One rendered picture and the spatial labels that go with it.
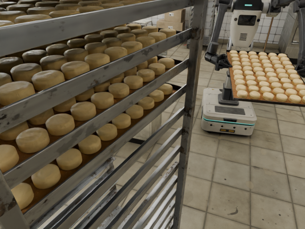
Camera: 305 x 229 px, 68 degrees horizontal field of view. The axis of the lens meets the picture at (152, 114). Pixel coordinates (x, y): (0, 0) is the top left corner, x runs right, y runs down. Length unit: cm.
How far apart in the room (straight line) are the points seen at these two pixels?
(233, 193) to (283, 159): 69
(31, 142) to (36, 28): 18
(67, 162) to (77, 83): 18
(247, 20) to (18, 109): 212
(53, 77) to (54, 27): 9
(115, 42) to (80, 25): 22
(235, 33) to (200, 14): 162
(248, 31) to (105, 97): 193
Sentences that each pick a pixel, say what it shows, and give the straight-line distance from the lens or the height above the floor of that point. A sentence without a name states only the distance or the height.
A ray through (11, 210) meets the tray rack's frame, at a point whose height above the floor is 121.
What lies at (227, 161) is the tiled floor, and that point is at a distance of 223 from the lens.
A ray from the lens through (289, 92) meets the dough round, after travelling 134.
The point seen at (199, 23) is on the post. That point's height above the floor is 135.
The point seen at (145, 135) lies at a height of 15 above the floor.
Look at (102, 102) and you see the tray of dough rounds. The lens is 50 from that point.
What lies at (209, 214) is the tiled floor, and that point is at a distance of 183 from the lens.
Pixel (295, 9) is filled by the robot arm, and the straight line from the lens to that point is 188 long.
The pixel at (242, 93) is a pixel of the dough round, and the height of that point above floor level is 96.
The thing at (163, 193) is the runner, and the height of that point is 68.
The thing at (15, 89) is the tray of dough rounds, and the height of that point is 133.
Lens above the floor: 148
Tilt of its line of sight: 33 degrees down
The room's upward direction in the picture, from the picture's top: straight up
